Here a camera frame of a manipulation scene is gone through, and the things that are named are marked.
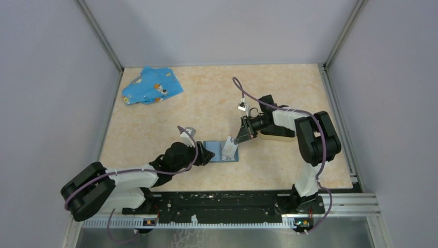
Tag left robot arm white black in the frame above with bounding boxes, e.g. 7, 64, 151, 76
60, 142, 215, 222

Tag white credit card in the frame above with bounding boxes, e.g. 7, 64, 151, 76
221, 136, 238, 161

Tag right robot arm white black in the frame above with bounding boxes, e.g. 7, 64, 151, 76
233, 95, 341, 213

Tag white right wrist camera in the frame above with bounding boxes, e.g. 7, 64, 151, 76
238, 98, 248, 112

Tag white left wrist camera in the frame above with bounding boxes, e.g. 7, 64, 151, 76
178, 126, 196, 147

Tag white cable duct strip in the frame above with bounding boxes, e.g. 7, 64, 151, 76
82, 216, 296, 229

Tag left aluminium corner post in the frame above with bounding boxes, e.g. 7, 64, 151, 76
74, 0, 124, 73

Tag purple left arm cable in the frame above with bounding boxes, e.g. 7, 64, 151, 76
64, 126, 199, 244

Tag right aluminium corner post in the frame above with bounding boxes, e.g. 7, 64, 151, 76
324, 0, 368, 71

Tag aluminium corner post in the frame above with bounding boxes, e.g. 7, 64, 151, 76
74, 0, 124, 73
324, 0, 368, 71

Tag gold oval tray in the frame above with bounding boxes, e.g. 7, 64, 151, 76
259, 133, 295, 142

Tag blue card holder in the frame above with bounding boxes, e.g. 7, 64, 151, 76
203, 141, 239, 163

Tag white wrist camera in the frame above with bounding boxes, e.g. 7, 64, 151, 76
178, 126, 196, 147
238, 98, 248, 112

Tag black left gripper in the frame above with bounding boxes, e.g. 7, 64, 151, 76
172, 139, 215, 174

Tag aluminium frame rail front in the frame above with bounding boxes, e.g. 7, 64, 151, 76
80, 192, 381, 228

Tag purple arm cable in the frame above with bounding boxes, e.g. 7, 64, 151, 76
64, 126, 199, 244
232, 76, 333, 235

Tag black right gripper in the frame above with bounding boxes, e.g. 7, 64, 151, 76
234, 115, 272, 145

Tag blue patterned cloth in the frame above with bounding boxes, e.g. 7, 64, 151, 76
122, 67, 183, 105

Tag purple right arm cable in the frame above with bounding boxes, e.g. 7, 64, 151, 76
232, 76, 333, 235

